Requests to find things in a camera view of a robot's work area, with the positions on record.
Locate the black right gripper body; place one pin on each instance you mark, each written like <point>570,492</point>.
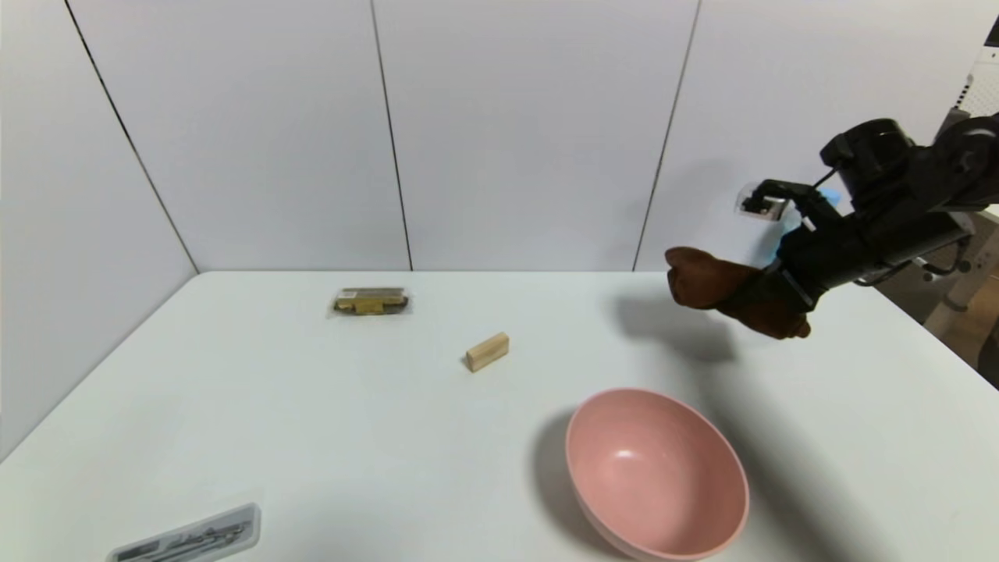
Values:
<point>797,293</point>

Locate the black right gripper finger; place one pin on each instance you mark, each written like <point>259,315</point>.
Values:
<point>753,295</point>

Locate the brown plush toy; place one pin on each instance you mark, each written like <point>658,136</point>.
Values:
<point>696,278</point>

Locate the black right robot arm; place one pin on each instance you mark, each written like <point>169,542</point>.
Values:
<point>913,195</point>

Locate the pink plastic bowl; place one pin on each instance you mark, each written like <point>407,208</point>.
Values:
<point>657,476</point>

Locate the clear water bottle blue cap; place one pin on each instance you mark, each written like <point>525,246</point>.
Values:
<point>784,238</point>

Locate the white side desk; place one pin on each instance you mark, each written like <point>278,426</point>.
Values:
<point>909,300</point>

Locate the grey stand with knob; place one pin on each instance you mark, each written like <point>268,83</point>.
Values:
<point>972,281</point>

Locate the small wooden block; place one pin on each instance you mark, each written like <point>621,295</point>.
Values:
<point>488,352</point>

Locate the white pegboard panel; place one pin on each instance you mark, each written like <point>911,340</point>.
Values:
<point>982,86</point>

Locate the clear packet with gold snacks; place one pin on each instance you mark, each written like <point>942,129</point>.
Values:
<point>372,301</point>

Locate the clear plastic tool case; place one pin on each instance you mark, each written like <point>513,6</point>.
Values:
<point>191,537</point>

